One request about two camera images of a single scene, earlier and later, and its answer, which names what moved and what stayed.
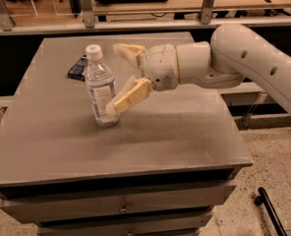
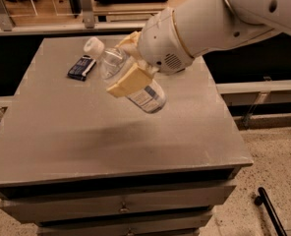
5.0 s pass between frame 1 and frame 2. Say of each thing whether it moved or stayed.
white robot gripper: moved
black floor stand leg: stayed
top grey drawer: stayed
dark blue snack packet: stayed
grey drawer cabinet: stayed
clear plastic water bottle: moved
